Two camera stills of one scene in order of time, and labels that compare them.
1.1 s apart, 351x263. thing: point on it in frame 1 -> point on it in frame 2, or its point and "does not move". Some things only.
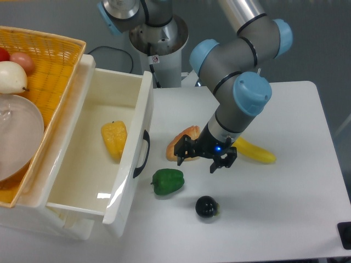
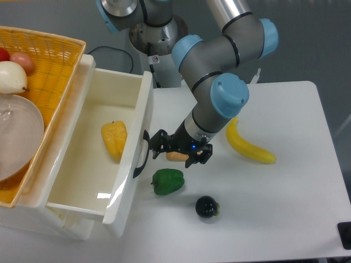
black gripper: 207,146 -> 181,141
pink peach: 24,60 does not move
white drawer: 106,143 does not move
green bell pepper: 167,181 does not move
